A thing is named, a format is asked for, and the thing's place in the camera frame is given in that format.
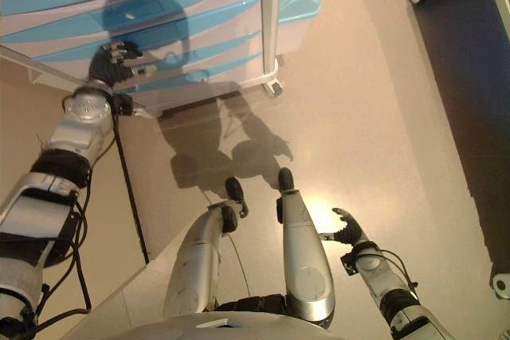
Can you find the left robot hand dark glove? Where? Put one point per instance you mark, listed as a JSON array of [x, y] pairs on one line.
[[107, 65]]

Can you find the right robot hand dark glove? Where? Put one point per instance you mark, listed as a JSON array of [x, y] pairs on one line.
[[352, 234]]

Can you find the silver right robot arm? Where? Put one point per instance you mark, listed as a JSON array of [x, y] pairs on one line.
[[368, 264]]

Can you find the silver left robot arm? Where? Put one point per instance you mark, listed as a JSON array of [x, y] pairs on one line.
[[83, 107]]

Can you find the silver right robot leg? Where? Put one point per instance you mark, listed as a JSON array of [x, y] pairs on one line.
[[307, 260]]

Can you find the white medical cart blue drawers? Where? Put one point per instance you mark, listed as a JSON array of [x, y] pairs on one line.
[[223, 17]]

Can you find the grey robot torso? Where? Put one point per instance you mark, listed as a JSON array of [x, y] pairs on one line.
[[223, 330]]

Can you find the white cart caster wheel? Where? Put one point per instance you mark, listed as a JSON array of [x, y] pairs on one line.
[[275, 87]]

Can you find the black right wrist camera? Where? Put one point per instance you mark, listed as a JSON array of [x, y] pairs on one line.
[[348, 265]]

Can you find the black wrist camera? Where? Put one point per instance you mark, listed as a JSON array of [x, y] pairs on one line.
[[124, 104], [348, 265]]

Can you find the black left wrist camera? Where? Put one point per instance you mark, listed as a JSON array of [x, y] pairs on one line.
[[124, 104]]

